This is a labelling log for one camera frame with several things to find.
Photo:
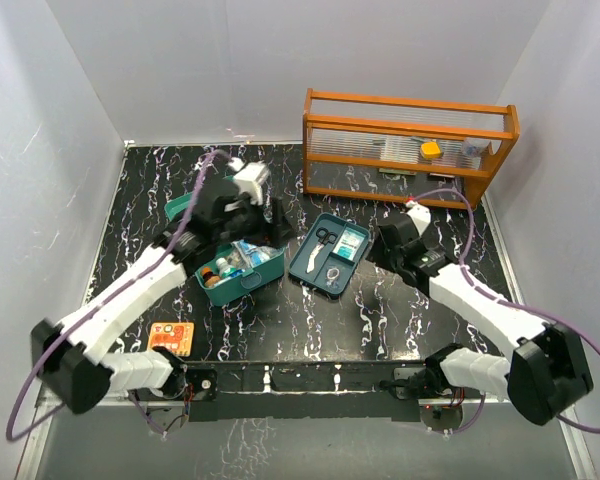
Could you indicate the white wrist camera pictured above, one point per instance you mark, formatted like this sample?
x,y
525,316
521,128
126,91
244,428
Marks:
x,y
420,216
250,178

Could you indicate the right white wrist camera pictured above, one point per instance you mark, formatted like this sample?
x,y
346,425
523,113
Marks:
x,y
420,216

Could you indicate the blue divided tray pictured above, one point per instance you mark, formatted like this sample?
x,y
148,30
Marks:
x,y
326,258

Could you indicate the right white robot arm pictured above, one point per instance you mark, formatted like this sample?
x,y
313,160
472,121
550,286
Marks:
x,y
541,367

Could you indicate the white blue gauze packet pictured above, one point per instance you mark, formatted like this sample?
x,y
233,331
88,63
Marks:
x,y
254,255

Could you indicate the brown medicine bottle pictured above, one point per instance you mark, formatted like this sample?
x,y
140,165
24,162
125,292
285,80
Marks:
x,y
209,277

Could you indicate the teal medicine kit box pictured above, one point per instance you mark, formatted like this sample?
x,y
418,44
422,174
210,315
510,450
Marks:
x,y
231,247

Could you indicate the orange card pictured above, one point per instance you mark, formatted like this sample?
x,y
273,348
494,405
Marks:
x,y
175,337

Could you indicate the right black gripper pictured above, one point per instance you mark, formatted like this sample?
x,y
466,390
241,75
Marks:
x,y
377,255

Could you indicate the white green bottle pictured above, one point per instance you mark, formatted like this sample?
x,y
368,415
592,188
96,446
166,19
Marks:
x,y
226,270

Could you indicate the yellow small box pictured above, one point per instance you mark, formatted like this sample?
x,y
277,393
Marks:
x,y
430,150

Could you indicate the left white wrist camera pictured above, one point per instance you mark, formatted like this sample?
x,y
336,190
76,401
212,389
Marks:
x,y
250,178

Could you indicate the small green white sachet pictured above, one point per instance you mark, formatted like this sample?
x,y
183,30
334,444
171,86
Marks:
x,y
349,243

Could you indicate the clear tape roll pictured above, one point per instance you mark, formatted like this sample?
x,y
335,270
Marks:
x,y
332,274

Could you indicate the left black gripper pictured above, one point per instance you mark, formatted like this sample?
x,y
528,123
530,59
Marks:
x,y
279,230

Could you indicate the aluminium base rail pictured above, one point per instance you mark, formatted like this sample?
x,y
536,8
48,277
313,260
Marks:
x,y
321,434

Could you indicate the orange wooden rack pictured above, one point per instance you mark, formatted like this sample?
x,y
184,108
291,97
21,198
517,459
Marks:
x,y
367,147

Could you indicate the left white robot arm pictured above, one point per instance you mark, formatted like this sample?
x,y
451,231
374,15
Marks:
x,y
72,356

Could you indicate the clear cup on rack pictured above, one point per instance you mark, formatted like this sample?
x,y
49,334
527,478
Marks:
x,y
473,147

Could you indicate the black handled scissors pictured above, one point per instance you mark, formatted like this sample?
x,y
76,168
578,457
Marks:
x,y
325,237

